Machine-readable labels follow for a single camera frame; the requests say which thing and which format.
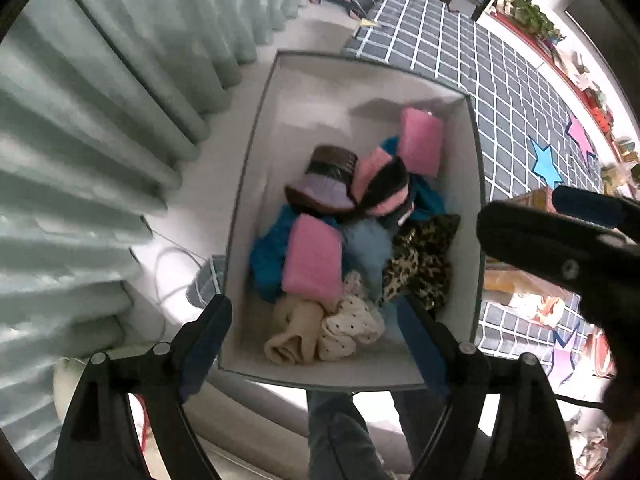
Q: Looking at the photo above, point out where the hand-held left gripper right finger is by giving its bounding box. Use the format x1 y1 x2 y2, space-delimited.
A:
396 296 577 480

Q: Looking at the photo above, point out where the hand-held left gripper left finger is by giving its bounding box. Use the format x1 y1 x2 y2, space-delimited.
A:
52 294 234 480

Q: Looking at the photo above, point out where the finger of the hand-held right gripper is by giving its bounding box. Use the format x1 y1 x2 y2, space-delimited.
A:
551 185 640 242
475 201 640 332

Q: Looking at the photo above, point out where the white polka dot cloth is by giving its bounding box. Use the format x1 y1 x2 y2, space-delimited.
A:
320 270 386 362

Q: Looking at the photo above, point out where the leopard print cloth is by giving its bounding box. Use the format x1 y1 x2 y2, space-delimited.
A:
382 214 462 312

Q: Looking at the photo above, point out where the beige cloth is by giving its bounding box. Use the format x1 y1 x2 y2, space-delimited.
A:
264 295 327 367

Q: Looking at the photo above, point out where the light blue fluffy cloth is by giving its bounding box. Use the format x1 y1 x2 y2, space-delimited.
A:
342 220 397 282

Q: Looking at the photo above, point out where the pink towel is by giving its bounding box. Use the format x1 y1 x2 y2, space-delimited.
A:
281 214 345 307
397 107 445 179

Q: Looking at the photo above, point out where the pink and black sock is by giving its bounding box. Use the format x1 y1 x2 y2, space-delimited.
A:
350 147 414 219

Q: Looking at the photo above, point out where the brown and purple knit sock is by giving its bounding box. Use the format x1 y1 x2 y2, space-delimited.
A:
285 145 359 214

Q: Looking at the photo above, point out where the white storage box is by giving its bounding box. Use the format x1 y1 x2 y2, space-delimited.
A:
217 49 487 392

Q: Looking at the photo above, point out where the pink carton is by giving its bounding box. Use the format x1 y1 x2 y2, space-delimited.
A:
500 186 557 207

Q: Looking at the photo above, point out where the floral print carton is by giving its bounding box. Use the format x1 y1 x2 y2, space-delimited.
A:
482 260 589 329

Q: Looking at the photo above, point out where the person's right leg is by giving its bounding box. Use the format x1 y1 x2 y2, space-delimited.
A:
392 390 443 466

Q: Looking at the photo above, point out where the person's leg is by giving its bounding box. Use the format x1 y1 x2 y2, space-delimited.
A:
392 390 443 466
306 392 397 480

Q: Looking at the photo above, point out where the person's left leg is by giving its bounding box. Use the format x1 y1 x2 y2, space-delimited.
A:
306 392 397 480

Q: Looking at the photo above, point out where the cream seat cushion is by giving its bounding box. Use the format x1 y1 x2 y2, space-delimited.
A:
51 354 101 412

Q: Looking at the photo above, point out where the grey checked blanket with stars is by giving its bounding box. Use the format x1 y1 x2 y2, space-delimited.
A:
187 0 622 401

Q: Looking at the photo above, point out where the green potted plant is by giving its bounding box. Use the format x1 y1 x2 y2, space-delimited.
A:
500 0 567 44

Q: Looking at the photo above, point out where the pale green curtain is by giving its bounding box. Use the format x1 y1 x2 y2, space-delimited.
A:
0 0 321 463

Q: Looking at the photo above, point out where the white cable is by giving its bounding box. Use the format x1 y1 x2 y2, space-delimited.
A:
149 229 212 342

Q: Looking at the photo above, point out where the black cable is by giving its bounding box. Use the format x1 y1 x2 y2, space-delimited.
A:
554 393 607 409

